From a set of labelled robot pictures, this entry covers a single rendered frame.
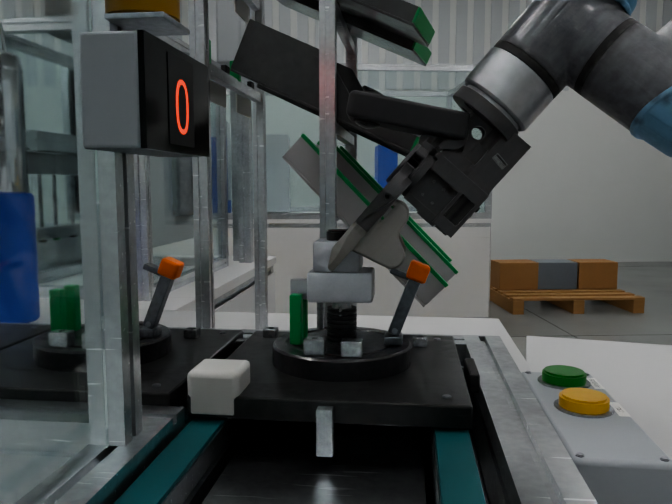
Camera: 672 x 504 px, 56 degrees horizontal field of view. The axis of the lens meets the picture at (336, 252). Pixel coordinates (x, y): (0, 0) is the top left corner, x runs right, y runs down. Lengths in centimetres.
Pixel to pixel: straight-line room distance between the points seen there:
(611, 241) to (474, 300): 565
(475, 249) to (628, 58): 417
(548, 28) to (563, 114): 931
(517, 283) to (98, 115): 597
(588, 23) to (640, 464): 36
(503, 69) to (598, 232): 955
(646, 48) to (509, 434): 33
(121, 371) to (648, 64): 48
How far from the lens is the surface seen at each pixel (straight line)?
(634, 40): 61
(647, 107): 59
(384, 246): 59
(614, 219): 1022
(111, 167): 46
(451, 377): 60
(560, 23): 61
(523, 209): 967
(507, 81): 60
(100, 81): 42
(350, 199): 84
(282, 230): 455
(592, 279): 656
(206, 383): 55
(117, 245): 46
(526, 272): 630
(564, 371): 64
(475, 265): 474
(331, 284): 61
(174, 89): 45
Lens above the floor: 115
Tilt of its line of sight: 6 degrees down
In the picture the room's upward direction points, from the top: straight up
